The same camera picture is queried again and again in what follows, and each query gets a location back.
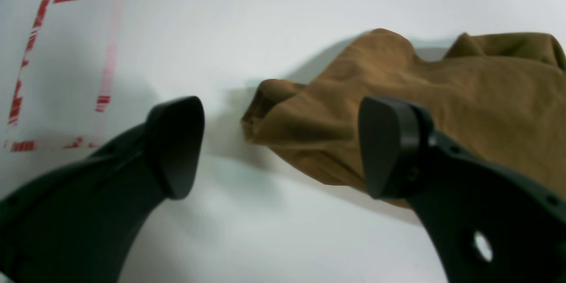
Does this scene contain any left gripper black image-right right finger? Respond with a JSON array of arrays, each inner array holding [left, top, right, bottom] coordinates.
[[358, 97, 566, 283]]

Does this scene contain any left gripper black image-right left finger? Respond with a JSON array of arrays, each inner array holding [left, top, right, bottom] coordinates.
[[0, 97, 205, 283]]

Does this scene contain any brown t-shirt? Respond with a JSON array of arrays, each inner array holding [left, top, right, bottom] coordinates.
[[241, 28, 566, 208]]

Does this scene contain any red tape rectangle marking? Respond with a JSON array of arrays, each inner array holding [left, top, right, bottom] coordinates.
[[1, 0, 121, 153]]

